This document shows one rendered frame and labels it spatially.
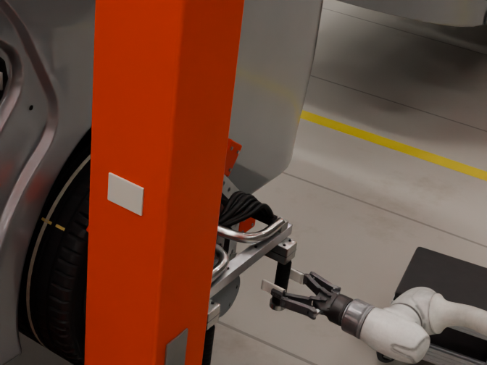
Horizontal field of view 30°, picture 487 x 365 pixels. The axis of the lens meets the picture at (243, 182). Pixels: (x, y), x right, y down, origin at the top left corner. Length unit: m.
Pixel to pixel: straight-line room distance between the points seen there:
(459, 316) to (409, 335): 0.16
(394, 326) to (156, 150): 1.03
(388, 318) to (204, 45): 1.10
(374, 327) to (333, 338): 1.31
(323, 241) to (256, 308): 0.60
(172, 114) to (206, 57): 0.10
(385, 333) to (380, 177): 2.50
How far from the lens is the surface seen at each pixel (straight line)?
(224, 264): 2.09
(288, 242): 2.31
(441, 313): 2.34
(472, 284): 3.42
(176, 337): 1.61
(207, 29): 1.32
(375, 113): 5.33
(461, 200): 4.63
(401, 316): 2.26
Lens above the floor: 2.23
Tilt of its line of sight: 30 degrees down
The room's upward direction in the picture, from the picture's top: 7 degrees clockwise
